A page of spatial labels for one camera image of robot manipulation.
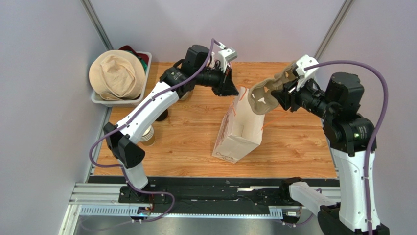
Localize stack of brown paper cups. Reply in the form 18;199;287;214
139;125;155;146

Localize dark red cloth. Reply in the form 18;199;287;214
119;45;150;65

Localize stack of black lids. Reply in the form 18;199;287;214
156;109;169;122

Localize beige bucket hat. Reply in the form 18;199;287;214
89;50;146;101

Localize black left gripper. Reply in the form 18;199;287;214
194;64;239;98

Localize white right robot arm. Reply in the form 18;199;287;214
272;72;390;235

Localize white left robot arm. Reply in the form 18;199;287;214
103;43;239;192

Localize aluminium frame post right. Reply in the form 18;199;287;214
314;0;355;62

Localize green cloth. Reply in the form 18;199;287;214
127;50;148;72

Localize white plastic basket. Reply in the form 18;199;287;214
89;46;152;108

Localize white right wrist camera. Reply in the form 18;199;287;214
291;54;318;92

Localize aluminium frame post left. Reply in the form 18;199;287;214
80;0;114;50

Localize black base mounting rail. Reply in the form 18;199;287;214
88;176;300;215

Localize aluminium frame post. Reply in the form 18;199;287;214
314;0;355;62
80;0;114;50

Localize white paper takeout bag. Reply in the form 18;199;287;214
211;86;270;164

